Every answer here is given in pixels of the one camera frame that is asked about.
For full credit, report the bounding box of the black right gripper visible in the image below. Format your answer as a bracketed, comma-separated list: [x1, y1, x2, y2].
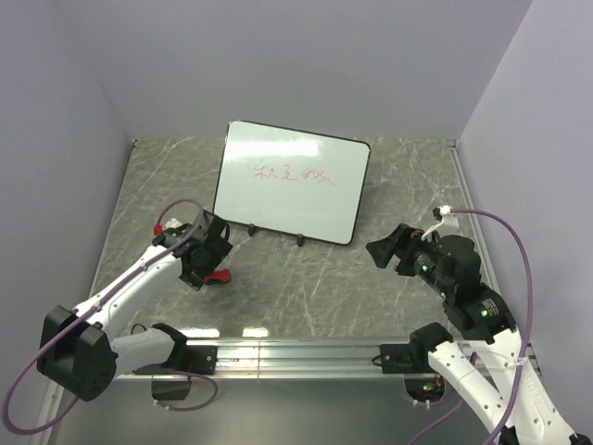
[364, 221, 452, 295]

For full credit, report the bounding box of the red whiteboard eraser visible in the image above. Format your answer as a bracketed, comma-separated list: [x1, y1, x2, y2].
[204, 269, 232, 286]

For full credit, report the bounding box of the white whiteboard with black frame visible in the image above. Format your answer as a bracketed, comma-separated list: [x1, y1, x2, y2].
[213, 120, 372, 246]

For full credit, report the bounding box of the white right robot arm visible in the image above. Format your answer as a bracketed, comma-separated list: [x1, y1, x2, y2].
[366, 223, 592, 444]

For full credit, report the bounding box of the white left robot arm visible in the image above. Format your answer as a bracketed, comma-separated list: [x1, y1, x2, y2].
[36, 212, 233, 401]

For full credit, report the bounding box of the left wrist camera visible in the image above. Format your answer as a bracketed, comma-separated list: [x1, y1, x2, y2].
[152, 218, 191, 248]

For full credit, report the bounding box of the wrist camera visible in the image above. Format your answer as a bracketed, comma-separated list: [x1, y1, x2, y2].
[152, 218, 191, 248]
[421, 205, 460, 241]

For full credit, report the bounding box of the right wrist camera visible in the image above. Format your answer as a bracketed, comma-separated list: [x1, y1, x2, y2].
[421, 205, 460, 241]

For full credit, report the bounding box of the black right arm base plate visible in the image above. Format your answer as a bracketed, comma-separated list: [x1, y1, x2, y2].
[372, 341, 432, 375]

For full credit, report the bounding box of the aluminium side rail right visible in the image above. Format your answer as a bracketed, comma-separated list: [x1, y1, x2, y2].
[446, 139, 534, 365]

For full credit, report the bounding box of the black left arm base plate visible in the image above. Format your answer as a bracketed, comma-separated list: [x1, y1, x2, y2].
[132, 344, 218, 375]

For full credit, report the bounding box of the aluminium mounting rail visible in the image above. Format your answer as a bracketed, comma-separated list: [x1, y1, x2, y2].
[41, 337, 542, 382]

